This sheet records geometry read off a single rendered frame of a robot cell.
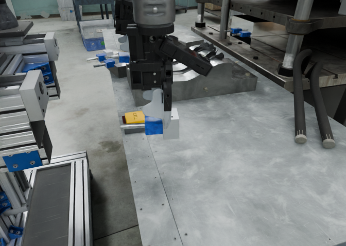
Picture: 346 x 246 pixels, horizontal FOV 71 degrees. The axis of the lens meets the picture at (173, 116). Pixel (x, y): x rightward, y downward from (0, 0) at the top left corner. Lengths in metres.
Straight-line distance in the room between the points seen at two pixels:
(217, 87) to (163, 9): 0.59
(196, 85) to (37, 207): 1.01
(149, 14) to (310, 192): 0.52
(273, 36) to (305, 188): 1.22
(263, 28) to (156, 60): 1.26
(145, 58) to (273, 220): 0.41
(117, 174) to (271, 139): 1.24
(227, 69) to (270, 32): 0.78
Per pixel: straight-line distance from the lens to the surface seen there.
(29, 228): 1.41
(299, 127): 0.81
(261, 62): 1.48
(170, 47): 0.46
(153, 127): 0.54
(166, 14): 0.44
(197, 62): 0.48
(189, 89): 0.93
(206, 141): 0.73
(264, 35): 1.69
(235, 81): 1.01
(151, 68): 0.46
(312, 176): 0.71
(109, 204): 1.63
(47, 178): 1.61
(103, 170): 1.85
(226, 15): 1.90
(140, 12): 0.45
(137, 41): 0.47
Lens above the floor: 1.24
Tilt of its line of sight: 31 degrees down
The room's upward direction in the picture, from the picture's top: straight up
